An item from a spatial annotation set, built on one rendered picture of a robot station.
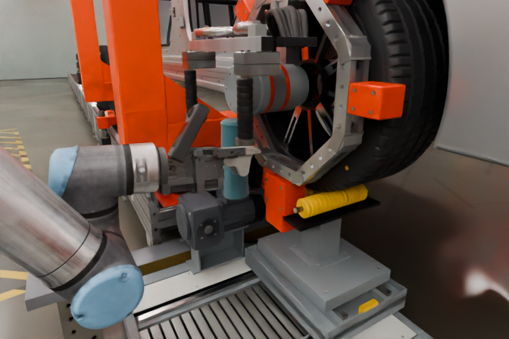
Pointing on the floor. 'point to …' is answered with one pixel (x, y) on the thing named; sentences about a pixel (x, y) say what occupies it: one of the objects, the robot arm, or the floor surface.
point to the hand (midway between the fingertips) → (254, 148)
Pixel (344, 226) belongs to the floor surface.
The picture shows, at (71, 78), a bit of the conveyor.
